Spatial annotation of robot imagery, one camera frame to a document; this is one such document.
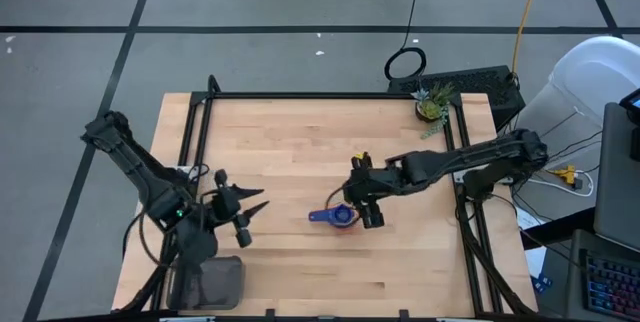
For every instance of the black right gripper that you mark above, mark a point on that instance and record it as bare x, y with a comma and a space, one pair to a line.
365, 187

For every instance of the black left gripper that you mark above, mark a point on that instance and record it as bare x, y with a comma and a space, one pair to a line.
225, 204

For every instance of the dark blue measuring cup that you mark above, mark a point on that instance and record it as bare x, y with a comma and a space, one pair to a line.
322, 216

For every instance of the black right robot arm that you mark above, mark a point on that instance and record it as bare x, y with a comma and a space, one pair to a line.
450, 162

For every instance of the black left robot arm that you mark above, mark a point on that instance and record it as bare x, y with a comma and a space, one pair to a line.
130, 162

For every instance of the dark mesh basket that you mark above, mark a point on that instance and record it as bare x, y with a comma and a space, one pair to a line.
220, 282

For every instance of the potted succulent plant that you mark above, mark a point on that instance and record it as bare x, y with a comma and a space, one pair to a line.
430, 109

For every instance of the white paper sheet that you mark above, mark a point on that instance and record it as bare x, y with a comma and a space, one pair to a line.
532, 242

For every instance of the yellow connector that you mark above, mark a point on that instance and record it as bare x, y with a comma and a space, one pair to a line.
565, 174

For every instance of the grey laptop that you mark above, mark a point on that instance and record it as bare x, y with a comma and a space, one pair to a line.
617, 187

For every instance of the backlit keyboard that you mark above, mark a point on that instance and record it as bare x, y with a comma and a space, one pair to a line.
615, 287

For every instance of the white plastic bin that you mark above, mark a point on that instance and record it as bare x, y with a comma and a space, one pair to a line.
595, 72

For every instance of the black device with screen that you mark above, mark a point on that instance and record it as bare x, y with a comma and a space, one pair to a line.
632, 102

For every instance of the black aluminium table frame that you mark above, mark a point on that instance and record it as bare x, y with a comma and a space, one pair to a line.
320, 95

